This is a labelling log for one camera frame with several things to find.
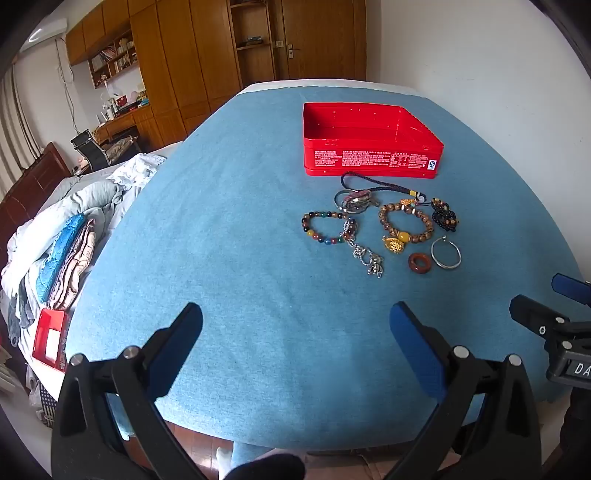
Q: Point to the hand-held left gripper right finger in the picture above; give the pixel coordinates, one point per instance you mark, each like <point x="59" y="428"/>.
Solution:
<point x="411" y="344"/>

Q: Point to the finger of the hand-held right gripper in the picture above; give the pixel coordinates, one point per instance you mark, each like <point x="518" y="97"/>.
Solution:
<point x="535" y="316"/>
<point x="570" y="286"/>

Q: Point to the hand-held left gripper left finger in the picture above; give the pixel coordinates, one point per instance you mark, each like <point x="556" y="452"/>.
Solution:
<point x="182" y="334"/>

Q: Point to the thin silver bangle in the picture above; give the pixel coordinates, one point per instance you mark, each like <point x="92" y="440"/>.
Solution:
<point x="458" y="258"/>

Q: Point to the silver bangle bundle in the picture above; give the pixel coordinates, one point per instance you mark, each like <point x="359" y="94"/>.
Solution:
<point x="345" y="206"/>

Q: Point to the red tin box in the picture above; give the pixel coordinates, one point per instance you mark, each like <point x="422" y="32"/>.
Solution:
<point x="369" y="138"/>

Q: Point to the blue tablecloth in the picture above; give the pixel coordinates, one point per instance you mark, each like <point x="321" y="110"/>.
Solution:
<point x="231" y="240"/>

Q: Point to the folded pink blanket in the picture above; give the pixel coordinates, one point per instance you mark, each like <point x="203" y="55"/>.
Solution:
<point x="74" y="272"/>

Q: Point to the red cardboard box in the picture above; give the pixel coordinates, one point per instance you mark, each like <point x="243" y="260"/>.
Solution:
<point x="46" y="332"/>

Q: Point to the folded blue blanket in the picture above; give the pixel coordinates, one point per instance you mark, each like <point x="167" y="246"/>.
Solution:
<point x="60" y="251"/>

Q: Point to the person's leg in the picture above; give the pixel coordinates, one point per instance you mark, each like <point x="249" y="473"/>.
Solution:
<point x="268" y="468"/>

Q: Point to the pale crumpled duvet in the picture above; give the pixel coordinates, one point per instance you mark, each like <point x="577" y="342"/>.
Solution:
<point x="101" y="194"/>

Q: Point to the black office chair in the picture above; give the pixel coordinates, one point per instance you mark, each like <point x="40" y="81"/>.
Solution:
<point x="90" y="147"/>

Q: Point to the dark wooden headboard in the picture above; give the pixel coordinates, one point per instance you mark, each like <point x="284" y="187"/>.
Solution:
<point x="32" y="189"/>

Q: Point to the wooden desk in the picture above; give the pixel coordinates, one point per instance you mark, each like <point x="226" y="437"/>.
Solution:
<point x="122" y="122"/>

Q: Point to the striped curtain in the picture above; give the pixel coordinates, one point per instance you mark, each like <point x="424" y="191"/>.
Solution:
<point x="16" y="129"/>

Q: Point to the wooden wardrobe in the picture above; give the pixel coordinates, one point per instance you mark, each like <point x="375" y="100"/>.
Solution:
<point x="184" y="60"/>

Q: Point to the wooden corner shelf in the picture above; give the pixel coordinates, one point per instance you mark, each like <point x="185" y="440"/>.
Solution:
<point x="251" y="50"/>

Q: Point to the wooden door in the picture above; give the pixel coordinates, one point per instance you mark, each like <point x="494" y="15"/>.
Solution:
<point x="323" y="32"/>

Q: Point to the white air conditioner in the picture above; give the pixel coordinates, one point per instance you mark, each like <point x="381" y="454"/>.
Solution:
<point x="44" y="31"/>

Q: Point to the wooden wall bookshelf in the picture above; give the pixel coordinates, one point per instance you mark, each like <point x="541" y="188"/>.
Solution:
<point x="115" y="60"/>

